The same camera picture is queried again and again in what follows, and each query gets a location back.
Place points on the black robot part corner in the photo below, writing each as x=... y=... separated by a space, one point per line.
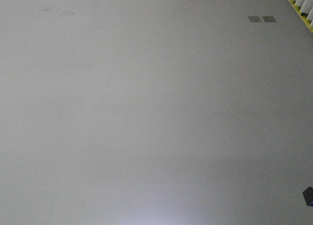
x=308 y=196

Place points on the white curtain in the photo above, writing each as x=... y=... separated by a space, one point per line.
x=304 y=7

